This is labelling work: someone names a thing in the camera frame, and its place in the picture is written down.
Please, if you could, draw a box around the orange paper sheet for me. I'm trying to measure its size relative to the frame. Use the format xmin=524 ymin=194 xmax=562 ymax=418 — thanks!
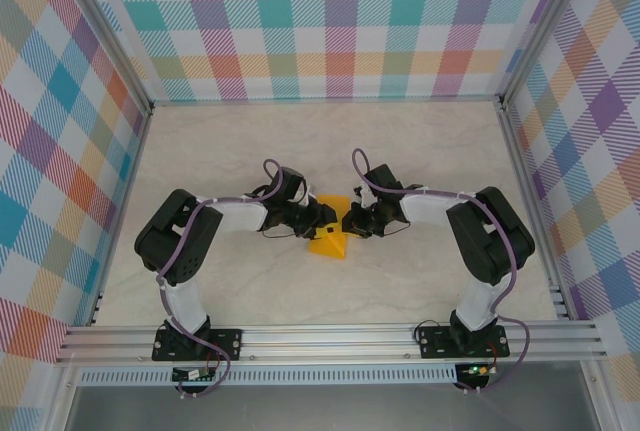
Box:
xmin=308 ymin=193 xmax=352 ymax=261

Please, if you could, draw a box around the grey metal panel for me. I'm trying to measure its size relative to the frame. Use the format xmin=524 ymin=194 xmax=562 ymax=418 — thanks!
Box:
xmin=64 ymin=381 xmax=601 ymax=431

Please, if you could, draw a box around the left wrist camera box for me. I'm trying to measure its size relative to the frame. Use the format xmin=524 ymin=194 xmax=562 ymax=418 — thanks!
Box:
xmin=272 ymin=166 xmax=307 ymax=202

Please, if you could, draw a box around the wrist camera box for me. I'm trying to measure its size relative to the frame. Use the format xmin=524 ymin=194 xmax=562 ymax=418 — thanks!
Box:
xmin=272 ymin=166 xmax=307 ymax=202
xmin=359 ymin=164 xmax=405 ymax=197

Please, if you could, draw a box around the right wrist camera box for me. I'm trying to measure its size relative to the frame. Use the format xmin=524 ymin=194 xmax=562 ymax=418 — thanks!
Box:
xmin=359 ymin=164 xmax=405 ymax=197

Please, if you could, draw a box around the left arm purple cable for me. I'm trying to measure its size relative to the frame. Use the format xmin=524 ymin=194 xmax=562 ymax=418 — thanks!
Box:
xmin=155 ymin=158 xmax=291 ymax=400

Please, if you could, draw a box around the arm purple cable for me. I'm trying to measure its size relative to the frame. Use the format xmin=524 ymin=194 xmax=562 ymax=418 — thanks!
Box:
xmin=155 ymin=158 xmax=291 ymax=400
xmin=351 ymin=147 xmax=531 ymax=395

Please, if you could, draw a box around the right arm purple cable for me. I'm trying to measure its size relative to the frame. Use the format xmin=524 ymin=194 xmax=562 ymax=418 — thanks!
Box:
xmin=351 ymin=147 xmax=531 ymax=395

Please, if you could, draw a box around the wide aluminium mounting rail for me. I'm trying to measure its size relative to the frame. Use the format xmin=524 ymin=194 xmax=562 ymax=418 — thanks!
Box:
xmin=54 ymin=323 xmax=609 ymax=365

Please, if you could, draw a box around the aluminium frame rail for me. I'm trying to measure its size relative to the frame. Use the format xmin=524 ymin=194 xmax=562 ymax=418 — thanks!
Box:
xmin=87 ymin=105 xmax=154 ymax=327
xmin=497 ymin=103 xmax=574 ymax=322
xmin=149 ymin=95 xmax=506 ymax=108

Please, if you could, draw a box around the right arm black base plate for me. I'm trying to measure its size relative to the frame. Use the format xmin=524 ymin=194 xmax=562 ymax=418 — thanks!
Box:
xmin=416 ymin=324 xmax=511 ymax=360

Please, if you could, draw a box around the slotted grey cable duct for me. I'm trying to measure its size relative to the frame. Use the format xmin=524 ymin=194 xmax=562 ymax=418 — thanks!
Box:
xmin=77 ymin=369 xmax=459 ymax=386

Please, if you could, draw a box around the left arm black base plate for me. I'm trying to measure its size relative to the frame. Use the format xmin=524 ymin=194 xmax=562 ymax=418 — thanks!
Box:
xmin=152 ymin=326 xmax=244 ymax=362

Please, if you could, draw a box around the aluminium frame post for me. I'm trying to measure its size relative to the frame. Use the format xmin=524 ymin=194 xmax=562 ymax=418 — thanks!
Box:
xmin=59 ymin=0 xmax=154 ymax=115
xmin=497 ymin=0 xmax=591 ymax=112

